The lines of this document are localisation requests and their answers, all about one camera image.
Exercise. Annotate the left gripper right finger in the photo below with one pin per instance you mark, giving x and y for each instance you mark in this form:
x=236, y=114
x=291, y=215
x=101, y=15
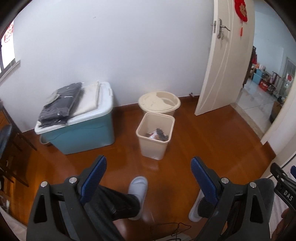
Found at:
x=231, y=203

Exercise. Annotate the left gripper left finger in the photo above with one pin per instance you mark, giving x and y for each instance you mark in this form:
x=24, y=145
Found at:
x=46, y=221

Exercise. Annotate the red white snack wrapper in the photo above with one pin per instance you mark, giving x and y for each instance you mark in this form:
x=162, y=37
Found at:
x=154, y=135

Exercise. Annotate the beige square trash bin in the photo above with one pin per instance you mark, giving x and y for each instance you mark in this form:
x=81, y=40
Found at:
x=149, y=147

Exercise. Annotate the person right hand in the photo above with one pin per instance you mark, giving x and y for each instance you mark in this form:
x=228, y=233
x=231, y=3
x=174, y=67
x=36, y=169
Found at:
x=285, y=230

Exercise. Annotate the white slipper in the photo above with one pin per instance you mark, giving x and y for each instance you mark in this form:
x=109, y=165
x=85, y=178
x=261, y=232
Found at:
x=138, y=188
x=197, y=213

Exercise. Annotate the left leg dark trousers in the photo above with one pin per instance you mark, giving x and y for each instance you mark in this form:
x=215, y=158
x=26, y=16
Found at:
x=107, y=206

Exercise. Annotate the dark wooden chair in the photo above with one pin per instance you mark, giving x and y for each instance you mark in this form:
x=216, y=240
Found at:
x=9, y=148

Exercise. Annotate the teal storage box white lid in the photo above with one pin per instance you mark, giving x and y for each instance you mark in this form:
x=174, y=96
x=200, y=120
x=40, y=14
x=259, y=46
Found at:
x=87, y=131

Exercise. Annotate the black folded clothes bag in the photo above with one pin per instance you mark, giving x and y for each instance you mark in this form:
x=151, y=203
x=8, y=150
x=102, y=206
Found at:
x=57, y=109

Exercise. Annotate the cream folded cloth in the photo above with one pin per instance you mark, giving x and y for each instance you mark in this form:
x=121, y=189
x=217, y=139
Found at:
x=87, y=100

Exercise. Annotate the beige round lidded tub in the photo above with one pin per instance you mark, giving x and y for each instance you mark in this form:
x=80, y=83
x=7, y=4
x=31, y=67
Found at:
x=159, y=102

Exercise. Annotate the white door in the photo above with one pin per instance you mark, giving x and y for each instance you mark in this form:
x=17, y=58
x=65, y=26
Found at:
x=228, y=58

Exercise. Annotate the window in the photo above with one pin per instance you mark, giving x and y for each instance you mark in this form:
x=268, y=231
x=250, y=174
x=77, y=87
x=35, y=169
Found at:
x=8, y=59

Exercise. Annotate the red door ornament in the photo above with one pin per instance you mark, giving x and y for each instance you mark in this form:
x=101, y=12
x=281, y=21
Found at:
x=240, y=9

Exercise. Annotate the metal door handle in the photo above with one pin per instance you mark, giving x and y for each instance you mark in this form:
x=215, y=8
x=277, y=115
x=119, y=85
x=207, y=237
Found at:
x=218, y=28

